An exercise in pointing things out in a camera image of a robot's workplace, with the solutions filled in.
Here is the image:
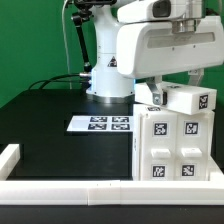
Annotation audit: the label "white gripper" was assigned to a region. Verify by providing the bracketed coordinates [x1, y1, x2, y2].
[117, 16, 224, 105]

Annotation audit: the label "small white cabinet top box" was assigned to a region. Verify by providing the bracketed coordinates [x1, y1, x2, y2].
[133, 80, 218, 116]

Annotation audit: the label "white cabinet door panel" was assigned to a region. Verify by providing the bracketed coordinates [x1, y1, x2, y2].
[140, 115, 177, 181]

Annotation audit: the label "white cabinet body box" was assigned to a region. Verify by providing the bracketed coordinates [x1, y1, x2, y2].
[132, 104, 214, 181]

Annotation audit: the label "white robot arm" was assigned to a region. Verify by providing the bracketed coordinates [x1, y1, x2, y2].
[72, 0, 224, 105]

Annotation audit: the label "white right fence bar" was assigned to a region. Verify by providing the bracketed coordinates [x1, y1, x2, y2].
[209, 160, 224, 182]

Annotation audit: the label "white fence bar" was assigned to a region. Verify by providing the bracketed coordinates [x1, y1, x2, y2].
[209, 160, 224, 182]
[0, 144, 20, 181]
[0, 181, 224, 206]

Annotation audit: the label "white front fence bar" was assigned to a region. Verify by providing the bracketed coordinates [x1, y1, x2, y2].
[0, 181, 224, 206]

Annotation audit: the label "white left fence bar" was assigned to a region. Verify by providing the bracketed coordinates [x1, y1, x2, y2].
[0, 144, 20, 181]

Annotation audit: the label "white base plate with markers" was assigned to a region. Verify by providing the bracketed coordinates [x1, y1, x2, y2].
[67, 115, 133, 132]

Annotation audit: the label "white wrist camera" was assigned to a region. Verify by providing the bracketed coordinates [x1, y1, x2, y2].
[116, 0, 174, 24]

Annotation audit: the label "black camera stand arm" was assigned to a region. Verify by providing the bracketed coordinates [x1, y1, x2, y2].
[71, 0, 117, 72]

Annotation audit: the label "black cables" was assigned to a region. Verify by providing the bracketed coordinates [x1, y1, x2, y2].
[27, 73, 93, 90]

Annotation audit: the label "white hanging cable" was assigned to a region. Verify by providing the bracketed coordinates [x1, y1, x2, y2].
[61, 0, 73, 90]

